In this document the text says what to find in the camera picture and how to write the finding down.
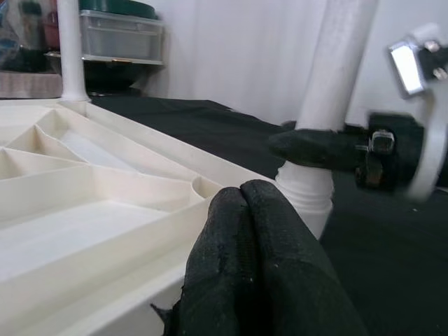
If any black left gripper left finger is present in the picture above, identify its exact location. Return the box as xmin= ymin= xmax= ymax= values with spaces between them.
xmin=150 ymin=186 xmax=262 ymax=336

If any beige cloth covered bench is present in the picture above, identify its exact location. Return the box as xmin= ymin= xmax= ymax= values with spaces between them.
xmin=0 ymin=71 xmax=64 ymax=99

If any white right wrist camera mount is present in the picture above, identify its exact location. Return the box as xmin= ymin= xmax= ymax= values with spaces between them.
xmin=386 ymin=22 xmax=448 ymax=202

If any black bag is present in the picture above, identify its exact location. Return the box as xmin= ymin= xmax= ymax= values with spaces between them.
xmin=10 ymin=43 xmax=63 ymax=74

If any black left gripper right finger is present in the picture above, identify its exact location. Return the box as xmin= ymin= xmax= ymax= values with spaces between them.
xmin=240 ymin=178 xmax=369 ymax=336

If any white plastic table leg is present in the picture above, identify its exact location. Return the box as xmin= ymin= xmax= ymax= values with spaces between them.
xmin=55 ymin=0 xmax=88 ymax=103
xmin=275 ymin=0 xmax=381 ymax=242

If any black wok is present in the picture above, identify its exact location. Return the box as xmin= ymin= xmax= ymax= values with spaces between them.
xmin=44 ymin=52 xmax=165 ymax=92

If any black table cloth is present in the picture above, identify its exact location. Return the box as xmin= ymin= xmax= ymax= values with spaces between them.
xmin=89 ymin=96 xmax=448 ymax=336

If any green lid storage box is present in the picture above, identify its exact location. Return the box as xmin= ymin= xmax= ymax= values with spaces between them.
xmin=78 ymin=0 xmax=165 ymax=66

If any white plastic table top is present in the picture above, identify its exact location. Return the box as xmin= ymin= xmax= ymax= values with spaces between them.
xmin=0 ymin=99 xmax=333 ymax=336

